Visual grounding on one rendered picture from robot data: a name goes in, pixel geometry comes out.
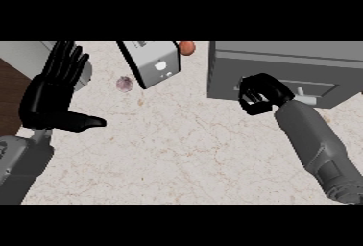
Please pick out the orange round fruit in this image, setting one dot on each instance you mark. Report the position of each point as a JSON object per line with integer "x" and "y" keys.
{"x": 188, "y": 48}

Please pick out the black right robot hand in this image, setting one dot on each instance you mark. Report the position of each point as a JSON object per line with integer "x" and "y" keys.
{"x": 265, "y": 89}

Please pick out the pale grey appliance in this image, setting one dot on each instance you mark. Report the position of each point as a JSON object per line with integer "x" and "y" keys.
{"x": 33, "y": 61}

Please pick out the grey toaster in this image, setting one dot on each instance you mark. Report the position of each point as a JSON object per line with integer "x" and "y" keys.
{"x": 154, "y": 64}

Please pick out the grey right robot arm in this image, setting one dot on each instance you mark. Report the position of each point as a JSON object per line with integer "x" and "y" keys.
{"x": 319, "y": 150}

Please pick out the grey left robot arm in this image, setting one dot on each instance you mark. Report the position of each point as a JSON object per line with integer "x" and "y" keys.
{"x": 21, "y": 163}

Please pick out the purple garlic bulb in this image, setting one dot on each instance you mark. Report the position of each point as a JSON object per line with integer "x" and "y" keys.
{"x": 125, "y": 84}

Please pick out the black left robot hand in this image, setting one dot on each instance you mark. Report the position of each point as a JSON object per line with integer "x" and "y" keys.
{"x": 45, "y": 99}

